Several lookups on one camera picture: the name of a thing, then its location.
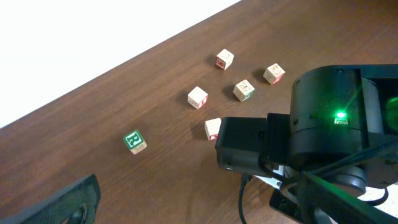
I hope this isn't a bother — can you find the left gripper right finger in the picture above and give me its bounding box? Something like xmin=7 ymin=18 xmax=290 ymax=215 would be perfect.
xmin=298 ymin=173 xmax=397 ymax=224

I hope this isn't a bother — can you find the red six block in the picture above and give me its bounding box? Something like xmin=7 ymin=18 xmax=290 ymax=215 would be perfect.
xmin=187 ymin=86 xmax=208 ymax=110

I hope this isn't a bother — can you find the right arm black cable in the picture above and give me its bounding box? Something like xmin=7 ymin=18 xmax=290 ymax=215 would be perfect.
xmin=238 ymin=139 xmax=398 ymax=224

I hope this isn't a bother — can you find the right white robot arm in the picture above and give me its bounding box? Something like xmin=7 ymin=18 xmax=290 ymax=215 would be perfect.
xmin=246 ymin=65 xmax=397 ymax=223

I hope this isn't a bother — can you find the red snail block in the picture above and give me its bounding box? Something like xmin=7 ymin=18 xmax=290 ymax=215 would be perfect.
xmin=263 ymin=63 xmax=285 ymax=85

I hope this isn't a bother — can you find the red X number block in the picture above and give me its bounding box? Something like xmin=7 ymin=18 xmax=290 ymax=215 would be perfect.
xmin=205 ymin=118 xmax=221 ymax=141

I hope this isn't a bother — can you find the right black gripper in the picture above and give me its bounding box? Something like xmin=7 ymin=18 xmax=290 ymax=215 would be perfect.
xmin=252 ymin=164 xmax=398 ymax=222

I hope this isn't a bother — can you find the green butterfly block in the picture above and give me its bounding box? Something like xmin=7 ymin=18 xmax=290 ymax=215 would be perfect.
xmin=233 ymin=80 xmax=255 ymax=102

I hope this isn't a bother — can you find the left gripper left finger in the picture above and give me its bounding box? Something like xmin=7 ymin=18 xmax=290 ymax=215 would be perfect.
xmin=1 ymin=174 xmax=101 ymax=224

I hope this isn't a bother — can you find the green R block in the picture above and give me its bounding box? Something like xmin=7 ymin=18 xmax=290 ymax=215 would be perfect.
xmin=123 ymin=129 xmax=147 ymax=154

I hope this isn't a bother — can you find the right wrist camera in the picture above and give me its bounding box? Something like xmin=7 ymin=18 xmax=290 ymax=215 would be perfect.
xmin=215 ymin=113 xmax=290 ymax=177

